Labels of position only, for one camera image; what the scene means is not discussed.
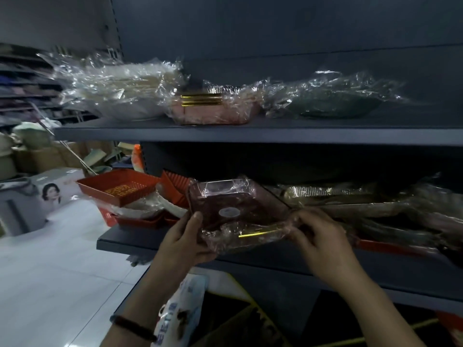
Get person's left forearm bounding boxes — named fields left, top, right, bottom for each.
left=99, top=270, right=181, bottom=347

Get person's right forearm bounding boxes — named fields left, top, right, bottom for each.
left=325, top=270, right=427, bottom=347

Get white product box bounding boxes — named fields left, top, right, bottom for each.
left=151, top=273, right=210, bottom=347

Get wall shelving with goods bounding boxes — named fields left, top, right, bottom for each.
left=0, top=43, right=96, bottom=127

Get black beaded bracelet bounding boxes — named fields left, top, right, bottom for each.
left=110, top=315, right=158, bottom=343

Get metal mop pole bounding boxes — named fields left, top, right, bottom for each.
left=30, top=103, right=99, bottom=176

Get person's right hand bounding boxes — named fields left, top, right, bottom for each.
left=286, top=207, right=362, bottom=290

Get pale green buckets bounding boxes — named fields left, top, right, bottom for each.
left=0, top=120, right=55, bottom=179

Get person's left hand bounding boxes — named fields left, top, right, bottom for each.
left=146, top=212, right=218, bottom=286

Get stack of white plates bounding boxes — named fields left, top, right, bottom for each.
left=38, top=52, right=187, bottom=121

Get rose pink rectangular tray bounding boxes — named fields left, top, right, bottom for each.
left=164, top=80, right=267, bottom=109

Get dark metal shelf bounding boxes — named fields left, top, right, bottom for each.
left=54, top=0, right=463, bottom=347

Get orange white bag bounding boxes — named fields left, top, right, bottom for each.
left=131, top=143, right=146, bottom=174

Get dark mop cloth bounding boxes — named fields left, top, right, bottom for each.
left=126, top=253, right=151, bottom=268

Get pile of dark trays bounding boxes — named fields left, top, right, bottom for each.
left=318, top=173, right=463, bottom=261

